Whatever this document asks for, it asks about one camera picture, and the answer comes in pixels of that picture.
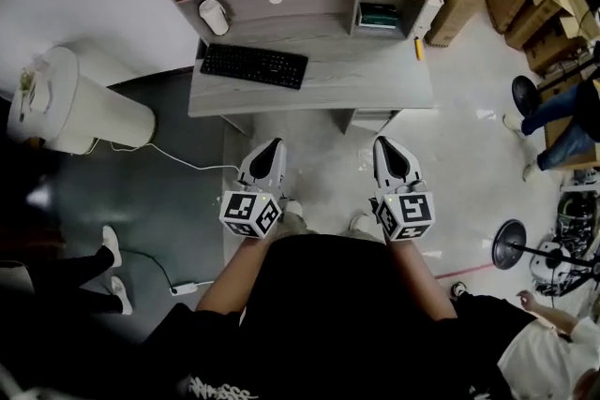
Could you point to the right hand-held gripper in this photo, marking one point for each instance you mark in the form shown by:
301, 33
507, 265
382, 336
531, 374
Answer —
415, 211

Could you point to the black round stand base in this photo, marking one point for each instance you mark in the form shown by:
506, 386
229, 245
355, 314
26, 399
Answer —
508, 244

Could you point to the person's right white shoe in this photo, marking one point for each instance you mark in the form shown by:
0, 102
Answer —
361, 221

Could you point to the white ribbed cylinder appliance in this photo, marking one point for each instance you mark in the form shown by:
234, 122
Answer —
89, 108

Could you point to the red floor tape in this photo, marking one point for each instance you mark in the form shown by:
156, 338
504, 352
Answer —
464, 271

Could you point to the green box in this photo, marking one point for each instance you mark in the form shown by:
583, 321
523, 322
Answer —
378, 14

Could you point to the yellow utility knife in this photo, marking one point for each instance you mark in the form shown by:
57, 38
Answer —
418, 48

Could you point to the person's right forearm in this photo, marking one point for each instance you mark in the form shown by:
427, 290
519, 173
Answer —
417, 281

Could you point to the white power strip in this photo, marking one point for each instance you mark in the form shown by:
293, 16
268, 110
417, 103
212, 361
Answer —
185, 289

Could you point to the black round stool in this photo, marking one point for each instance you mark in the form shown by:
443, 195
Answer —
525, 93

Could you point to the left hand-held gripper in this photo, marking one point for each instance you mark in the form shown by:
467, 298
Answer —
244, 211

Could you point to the person's white shoe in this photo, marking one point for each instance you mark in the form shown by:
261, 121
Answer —
294, 206
361, 221

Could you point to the flat cardboard box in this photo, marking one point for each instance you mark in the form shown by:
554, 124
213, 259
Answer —
553, 30

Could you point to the person's left forearm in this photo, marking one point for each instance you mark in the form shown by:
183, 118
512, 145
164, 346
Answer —
229, 276

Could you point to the person's left white shoe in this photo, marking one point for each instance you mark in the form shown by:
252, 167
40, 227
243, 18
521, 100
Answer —
294, 206

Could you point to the person's black shirt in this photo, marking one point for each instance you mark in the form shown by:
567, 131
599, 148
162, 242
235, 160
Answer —
328, 323

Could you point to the black keyboard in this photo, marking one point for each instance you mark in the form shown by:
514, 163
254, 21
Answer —
255, 65

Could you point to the grey wooden desk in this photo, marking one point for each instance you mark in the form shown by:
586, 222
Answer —
328, 82

